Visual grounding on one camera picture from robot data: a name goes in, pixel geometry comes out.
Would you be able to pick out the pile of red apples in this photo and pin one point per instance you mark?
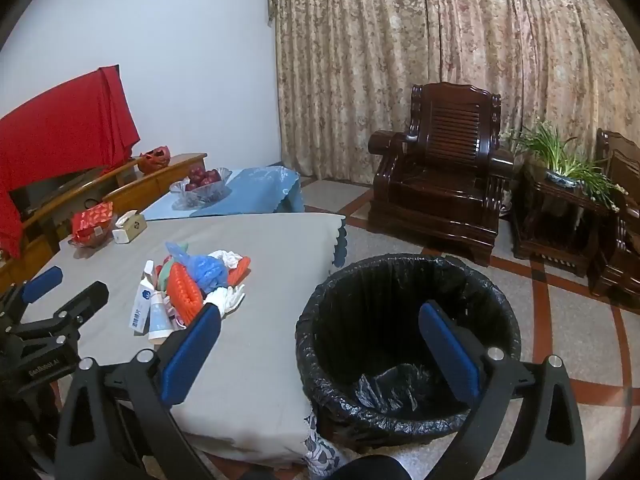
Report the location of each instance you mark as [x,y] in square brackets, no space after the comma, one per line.
[202,177]

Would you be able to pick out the red cloth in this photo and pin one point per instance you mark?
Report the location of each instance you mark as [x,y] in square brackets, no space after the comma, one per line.
[60,130]

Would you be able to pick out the patterned beige curtain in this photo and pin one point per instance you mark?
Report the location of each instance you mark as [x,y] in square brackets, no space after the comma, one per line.
[400,35]

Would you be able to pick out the glass tray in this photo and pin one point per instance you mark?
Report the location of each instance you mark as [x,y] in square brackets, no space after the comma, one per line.
[90,243]

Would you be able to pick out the dark wooden armchair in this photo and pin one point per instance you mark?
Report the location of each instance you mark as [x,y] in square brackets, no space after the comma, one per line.
[622,240]
[450,185]

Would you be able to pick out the wooden television cabinet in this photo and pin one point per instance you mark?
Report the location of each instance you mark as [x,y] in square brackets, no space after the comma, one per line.
[150,185]

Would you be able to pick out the red gift box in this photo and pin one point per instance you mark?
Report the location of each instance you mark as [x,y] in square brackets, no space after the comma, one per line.
[92,220]

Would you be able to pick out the white crumpled paper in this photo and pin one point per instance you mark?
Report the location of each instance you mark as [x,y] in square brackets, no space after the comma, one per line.
[227,258]

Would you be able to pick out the tissue box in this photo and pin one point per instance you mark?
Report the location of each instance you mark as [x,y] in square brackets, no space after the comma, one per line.
[131,230]

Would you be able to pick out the black-lined trash bin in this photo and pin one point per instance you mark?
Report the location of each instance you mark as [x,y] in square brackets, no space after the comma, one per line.
[380,340]

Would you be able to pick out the dark wooden side table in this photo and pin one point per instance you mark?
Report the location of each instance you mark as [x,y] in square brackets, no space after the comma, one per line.
[550,230]

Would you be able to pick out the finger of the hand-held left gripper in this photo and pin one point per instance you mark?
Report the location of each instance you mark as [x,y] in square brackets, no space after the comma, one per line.
[75,307]
[42,282]

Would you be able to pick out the blue plastic bag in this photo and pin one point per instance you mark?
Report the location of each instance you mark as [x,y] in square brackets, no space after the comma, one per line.
[207,270]

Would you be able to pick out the white fabric glove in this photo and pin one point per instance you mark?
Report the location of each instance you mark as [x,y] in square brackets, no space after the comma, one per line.
[227,297]

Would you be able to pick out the blue tablecloth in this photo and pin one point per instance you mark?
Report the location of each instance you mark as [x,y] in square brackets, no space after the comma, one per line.
[260,190]

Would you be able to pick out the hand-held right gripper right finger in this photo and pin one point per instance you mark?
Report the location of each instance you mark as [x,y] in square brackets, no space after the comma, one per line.
[447,355]

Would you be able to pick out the glass fruit bowl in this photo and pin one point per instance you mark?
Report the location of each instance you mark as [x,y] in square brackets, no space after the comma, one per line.
[200,196]

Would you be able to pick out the white blue tube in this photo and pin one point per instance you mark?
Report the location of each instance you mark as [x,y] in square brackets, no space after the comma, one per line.
[160,317]

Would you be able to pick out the orange foam fruit net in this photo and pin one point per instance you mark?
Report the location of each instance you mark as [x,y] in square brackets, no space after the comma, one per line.
[241,270]
[182,292]

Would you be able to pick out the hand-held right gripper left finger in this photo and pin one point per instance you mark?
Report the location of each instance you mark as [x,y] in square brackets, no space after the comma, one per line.
[190,355]

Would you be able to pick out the white blue carton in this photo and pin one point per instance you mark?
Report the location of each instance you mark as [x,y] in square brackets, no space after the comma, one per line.
[140,310]

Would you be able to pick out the floral patterned cloth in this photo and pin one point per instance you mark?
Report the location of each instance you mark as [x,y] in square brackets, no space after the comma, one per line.
[317,452]

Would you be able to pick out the television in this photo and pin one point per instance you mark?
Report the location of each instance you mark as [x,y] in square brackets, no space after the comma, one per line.
[45,192]

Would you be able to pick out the potted green plant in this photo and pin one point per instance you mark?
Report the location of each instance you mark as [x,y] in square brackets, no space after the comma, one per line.
[560,160]

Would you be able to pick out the red basket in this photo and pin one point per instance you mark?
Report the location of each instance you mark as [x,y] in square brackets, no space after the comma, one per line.
[154,160]

